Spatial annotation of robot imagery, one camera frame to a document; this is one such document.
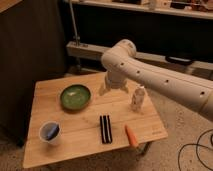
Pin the upper white shelf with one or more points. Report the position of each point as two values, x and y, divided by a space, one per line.
151 7

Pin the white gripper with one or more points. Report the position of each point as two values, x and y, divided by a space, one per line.
113 80

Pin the small white bottle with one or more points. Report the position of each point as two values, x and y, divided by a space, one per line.
137 98

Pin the wooden folding table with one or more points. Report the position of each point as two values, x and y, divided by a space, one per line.
80 131

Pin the black handle on beam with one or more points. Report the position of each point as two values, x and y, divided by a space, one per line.
180 61

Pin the blue object in cup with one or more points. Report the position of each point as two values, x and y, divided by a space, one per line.
52 132

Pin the white paper cup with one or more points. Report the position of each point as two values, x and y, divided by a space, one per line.
43 132

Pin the metal vertical pole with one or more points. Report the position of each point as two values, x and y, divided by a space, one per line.
76 36

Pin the orange carrot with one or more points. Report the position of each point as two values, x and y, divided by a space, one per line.
131 137

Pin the green ceramic bowl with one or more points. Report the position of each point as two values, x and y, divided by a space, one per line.
75 97

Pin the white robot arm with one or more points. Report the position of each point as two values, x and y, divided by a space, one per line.
193 92

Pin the white metal shelf beam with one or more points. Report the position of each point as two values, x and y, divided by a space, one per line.
94 52

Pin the black striped rectangular block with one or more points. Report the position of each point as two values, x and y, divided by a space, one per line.
105 128

